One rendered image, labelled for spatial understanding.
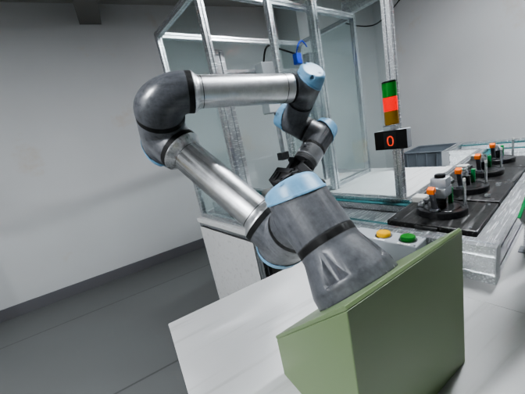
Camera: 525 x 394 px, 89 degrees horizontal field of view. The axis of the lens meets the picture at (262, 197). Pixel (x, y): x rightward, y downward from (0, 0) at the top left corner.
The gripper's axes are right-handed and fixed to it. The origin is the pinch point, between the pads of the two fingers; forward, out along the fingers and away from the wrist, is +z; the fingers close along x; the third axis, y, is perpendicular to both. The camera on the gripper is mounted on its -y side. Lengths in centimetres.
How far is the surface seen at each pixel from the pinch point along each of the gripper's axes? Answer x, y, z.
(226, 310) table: -12.3, 8.7, 27.5
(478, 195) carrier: -47, -32, -50
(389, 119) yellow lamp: -18, -4, -58
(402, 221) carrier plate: -30.8, -18.4, -23.7
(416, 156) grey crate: -162, 46, -173
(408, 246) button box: -23.6, -25.1, -12.3
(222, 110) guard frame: 7, 61, -41
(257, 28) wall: -27, 252, -271
